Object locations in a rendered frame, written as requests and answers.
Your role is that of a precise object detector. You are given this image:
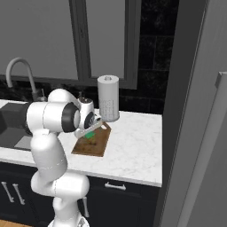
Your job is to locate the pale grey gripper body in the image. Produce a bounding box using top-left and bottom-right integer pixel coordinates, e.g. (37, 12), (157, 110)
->
(73, 117), (104, 139)

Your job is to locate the green sponge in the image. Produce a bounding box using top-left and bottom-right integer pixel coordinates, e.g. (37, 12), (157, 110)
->
(84, 131), (97, 139)

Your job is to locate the brown wooden cutting board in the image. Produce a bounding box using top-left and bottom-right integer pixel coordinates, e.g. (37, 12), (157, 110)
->
(71, 122), (113, 158)

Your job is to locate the white paper towel roll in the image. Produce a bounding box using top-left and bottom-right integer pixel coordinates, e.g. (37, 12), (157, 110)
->
(97, 74), (121, 123)

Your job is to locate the dark kitchen sink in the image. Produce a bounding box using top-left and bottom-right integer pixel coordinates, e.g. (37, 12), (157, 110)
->
(0, 101), (61, 152)

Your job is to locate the dark drawer front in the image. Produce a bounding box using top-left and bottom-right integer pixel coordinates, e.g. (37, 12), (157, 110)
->
(88, 176), (160, 199)

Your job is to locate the dark cupboard door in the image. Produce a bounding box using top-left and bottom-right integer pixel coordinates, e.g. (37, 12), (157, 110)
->
(11, 163), (58, 227)
(0, 161), (13, 222)
(79, 192), (158, 227)

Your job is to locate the grey curved tap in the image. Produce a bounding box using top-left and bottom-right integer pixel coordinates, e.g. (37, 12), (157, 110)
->
(5, 57), (40, 102)

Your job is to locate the grey framed window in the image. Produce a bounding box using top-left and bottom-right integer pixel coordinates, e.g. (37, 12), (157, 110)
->
(0, 0), (142, 90)

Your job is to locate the grey fridge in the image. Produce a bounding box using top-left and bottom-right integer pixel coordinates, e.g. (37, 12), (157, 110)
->
(153, 0), (227, 227)

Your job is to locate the silver drawer handle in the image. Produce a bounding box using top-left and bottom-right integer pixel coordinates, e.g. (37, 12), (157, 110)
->
(104, 181), (127, 192)

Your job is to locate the silver cupboard handle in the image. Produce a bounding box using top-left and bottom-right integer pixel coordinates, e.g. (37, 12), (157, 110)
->
(82, 196), (90, 218)
(12, 183), (27, 206)
(0, 181), (15, 204)

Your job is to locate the grey fridge handle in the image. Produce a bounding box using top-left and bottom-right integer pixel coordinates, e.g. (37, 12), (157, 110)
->
(176, 70), (227, 227)

